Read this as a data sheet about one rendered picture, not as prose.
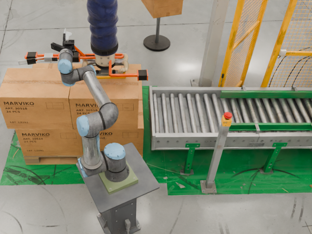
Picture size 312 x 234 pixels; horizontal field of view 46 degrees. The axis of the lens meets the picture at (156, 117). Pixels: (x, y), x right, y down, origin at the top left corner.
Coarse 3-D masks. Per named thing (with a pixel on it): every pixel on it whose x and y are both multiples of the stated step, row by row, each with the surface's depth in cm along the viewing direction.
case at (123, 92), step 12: (132, 72) 347; (84, 84) 331; (108, 84) 333; (120, 84) 334; (132, 84) 335; (72, 96) 320; (84, 96) 321; (108, 96) 322; (120, 96) 323; (132, 96) 324; (72, 108) 327; (84, 108) 327; (96, 108) 328; (120, 108) 330; (132, 108) 330; (72, 120) 337; (120, 120) 341; (132, 120) 341
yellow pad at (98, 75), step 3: (96, 72) 311; (99, 72) 314; (114, 72) 313; (117, 72) 315; (123, 72) 316; (96, 75) 311; (99, 75) 311; (102, 75) 312; (105, 75) 312; (108, 75) 312; (99, 78) 312; (102, 78) 312; (105, 78) 312; (108, 78) 313
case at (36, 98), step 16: (16, 80) 330; (32, 80) 331; (48, 80) 332; (0, 96) 315; (16, 96) 316; (32, 96) 317; (48, 96) 318; (64, 96) 319; (16, 112) 328; (32, 112) 329; (48, 112) 330; (64, 112) 331; (16, 128) 343; (32, 128) 343; (48, 128) 344; (64, 128) 345
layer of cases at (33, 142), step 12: (24, 132) 347; (36, 132) 348; (48, 132) 349; (60, 132) 350; (72, 132) 351; (108, 132) 354; (120, 132) 354; (132, 132) 355; (24, 144) 359; (36, 144) 360; (48, 144) 361; (60, 144) 362; (72, 144) 363
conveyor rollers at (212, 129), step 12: (156, 96) 385; (180, 96) 386; (204, 96) 389; (156, 108) 372; (180, 108) 375; (192, 108) 375; (216, 108) 377; (240, 108) 381; (252, 108) 379; (276, 108) 382; (300, 108) 385; (156, 120) 360; (168, 120) 363; (192, 120) 363; (204, 120) 365; (264, 120) 368; (288, 120) 372; (300, 120) 371; (156, 132) 349; (168, 132) 350; (192, 132) 355; (204, 132) 352; (240, 132) 355; (252, 132) 356
